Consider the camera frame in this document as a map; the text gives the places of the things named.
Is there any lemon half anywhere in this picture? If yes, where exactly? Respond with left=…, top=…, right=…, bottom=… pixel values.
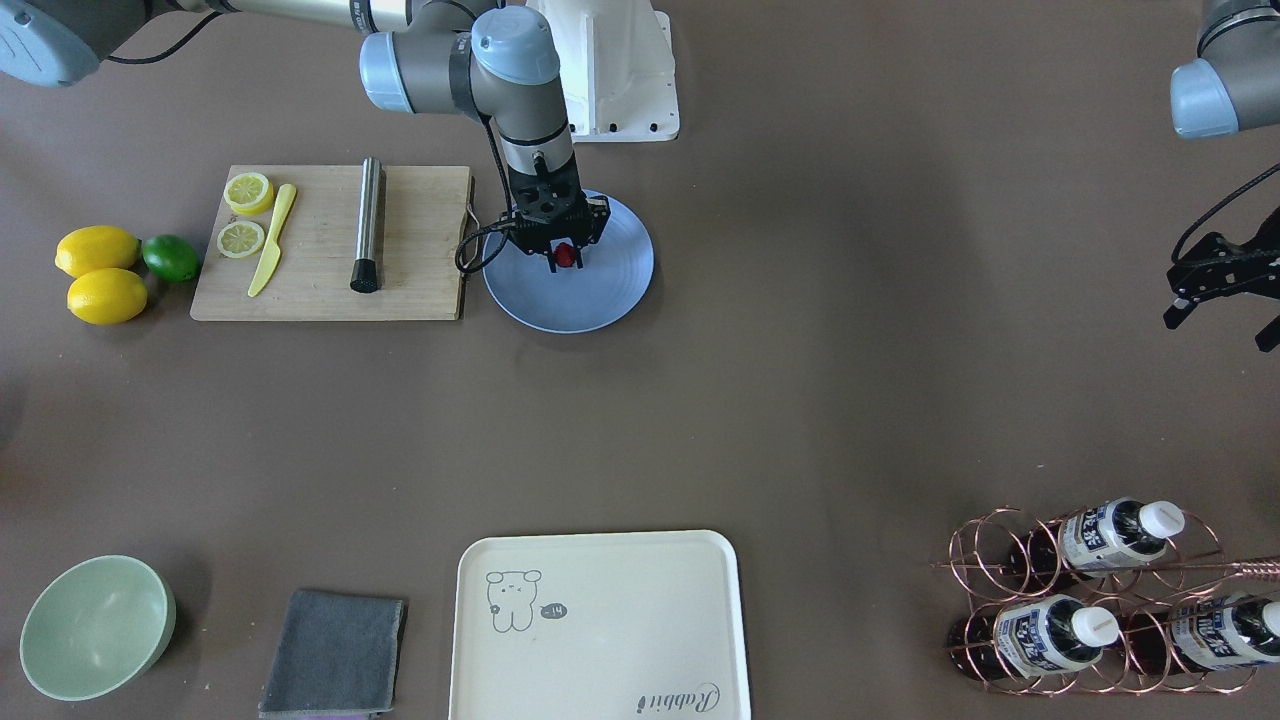
left=221, top=170, right=275, bottom=217

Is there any lemon slice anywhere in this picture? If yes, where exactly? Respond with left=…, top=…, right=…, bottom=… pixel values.
left=215, top=220, right=266, bottom=259

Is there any yellow plastic knife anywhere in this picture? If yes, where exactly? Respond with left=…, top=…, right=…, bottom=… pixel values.
left=247, top=183, right=298, bottom=297

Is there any dark drink bottle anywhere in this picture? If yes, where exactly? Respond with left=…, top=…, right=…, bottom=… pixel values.
left=1121, top=592, right=1279, bottom=676
left=946, top=594, right=1121, bottom=683
left=1004, top=497, right=1187, bottom=593

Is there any copper wire bottle rack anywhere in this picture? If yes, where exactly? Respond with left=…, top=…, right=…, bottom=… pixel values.
left=932, top=507, right=1277, bottom=697

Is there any cream rectangular tray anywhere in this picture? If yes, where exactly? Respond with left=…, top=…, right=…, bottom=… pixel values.
left=448, top=529, right=753, bottom=719

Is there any green ceramic bowl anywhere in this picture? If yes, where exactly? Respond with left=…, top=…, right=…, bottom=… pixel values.
left=19, top=555, right=177, bottom=702

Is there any red strawberry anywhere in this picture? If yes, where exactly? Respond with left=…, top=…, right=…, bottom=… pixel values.
left=552, top=242, right=580, bottom=268

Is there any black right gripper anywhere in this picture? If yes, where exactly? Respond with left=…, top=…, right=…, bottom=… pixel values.
left=506, top=168, right=611, bottom=274

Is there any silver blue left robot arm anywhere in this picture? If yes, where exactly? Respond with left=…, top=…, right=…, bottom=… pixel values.
left=1164, top=1, right=1279, bottom=331

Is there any wooden cutting board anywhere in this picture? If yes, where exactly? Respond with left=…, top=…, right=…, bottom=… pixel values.
left=189, top=164, right=474, bottom=322

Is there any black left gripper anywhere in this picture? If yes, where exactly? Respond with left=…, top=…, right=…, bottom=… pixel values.
left=1164, top=210, right=1280, bottom=354

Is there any green lime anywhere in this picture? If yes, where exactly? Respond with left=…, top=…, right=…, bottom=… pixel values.
left=140, top=234, right=202, bottom=283

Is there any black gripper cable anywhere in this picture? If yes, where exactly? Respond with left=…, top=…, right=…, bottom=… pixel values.
left=454, top=110, right=525, bottom=275

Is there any blue round plate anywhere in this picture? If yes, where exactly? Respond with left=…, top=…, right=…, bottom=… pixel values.
left=481, top=195, right=655, bottom=334

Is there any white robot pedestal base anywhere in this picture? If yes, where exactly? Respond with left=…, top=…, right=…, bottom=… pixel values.
left=529, top=1, right=681, bottom=143

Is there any steel cylinder muddler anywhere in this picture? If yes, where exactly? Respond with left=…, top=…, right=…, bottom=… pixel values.
left=349, top=156, right=387, bottom=293

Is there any yellow lemon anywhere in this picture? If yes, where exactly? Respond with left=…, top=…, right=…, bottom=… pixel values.
left=54, top=225, right=140, bottom=278
left=67, top=268, right=148, bottom=325

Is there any grey folded cloth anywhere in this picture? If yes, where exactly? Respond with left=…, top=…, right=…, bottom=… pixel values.
left=259, top=589, right=404, bottom=719

